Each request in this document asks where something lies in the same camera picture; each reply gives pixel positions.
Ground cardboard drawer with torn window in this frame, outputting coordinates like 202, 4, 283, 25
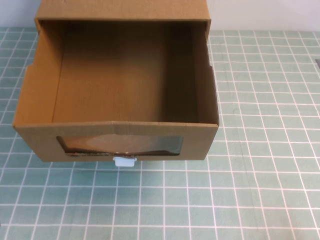
12, 19, 221, 168

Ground brown cardboard shoe box shell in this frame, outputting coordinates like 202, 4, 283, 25
33, 0, 213, 47

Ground green checked tablecloth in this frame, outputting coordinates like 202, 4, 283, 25
0, 26, 320, 240

